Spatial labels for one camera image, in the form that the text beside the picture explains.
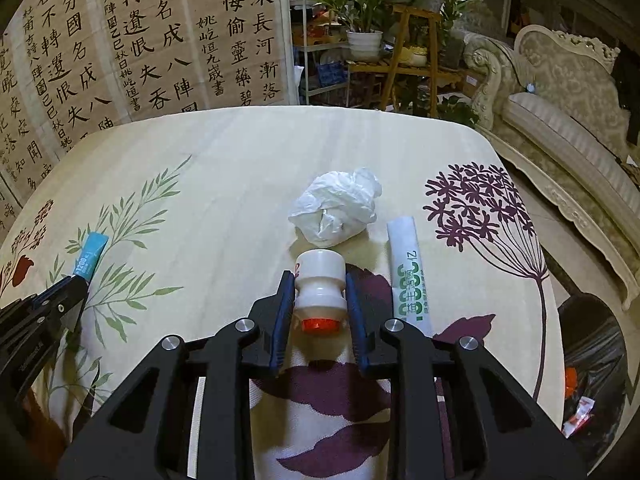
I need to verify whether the black trash bin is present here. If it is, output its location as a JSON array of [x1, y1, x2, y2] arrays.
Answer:
[[555, 294, 632, 461]]

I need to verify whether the tall green plant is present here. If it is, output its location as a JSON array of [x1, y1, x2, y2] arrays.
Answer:
[[440, 0, 477, 69]]

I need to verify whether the white tube with green print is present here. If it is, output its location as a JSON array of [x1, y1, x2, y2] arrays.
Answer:
[[386, 216, 434, 339]]

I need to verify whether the metal shelf rack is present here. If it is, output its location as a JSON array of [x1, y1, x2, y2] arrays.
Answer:
[[292, 0, 351, 107]]

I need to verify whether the light blue tube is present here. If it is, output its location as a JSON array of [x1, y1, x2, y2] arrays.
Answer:
[[70, 231, 109, 281]]

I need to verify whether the wooden plant stand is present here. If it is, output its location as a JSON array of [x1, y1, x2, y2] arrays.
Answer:
[[347, 5, 464, 114]]

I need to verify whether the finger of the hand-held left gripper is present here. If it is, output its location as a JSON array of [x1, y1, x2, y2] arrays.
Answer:
[[47, 290, 89, 334], [22, 279, 89, 314]]

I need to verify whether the blue box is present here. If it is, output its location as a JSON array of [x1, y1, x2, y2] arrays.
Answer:
[[317, 60, 349, 87]]

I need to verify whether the white red-label packet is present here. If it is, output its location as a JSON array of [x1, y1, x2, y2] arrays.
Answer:
[[562, 396, 594, 437]]

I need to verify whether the cream ornate sofa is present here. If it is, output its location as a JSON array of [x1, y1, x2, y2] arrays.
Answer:
[[462, 25, 640, 311]]

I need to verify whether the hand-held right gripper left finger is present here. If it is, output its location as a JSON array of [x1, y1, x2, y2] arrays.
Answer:
[[59, 270, 297, 480]]

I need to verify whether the white bottle with red cap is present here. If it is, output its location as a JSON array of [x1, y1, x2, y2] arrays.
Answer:
[[294, 250, 347, 335]]

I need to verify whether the calligraphy folding screen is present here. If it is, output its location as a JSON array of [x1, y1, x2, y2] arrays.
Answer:
[[0, 0, 296, 231]]

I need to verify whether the green plant in white pot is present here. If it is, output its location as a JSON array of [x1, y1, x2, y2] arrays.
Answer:
[[287, 0, 426, 62]]

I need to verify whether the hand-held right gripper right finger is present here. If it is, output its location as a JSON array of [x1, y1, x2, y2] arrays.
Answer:
[[344, 272, 586, 480]]

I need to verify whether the crumpled white tissue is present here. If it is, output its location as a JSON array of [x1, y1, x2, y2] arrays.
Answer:
[[288, 166, 383, 249]]

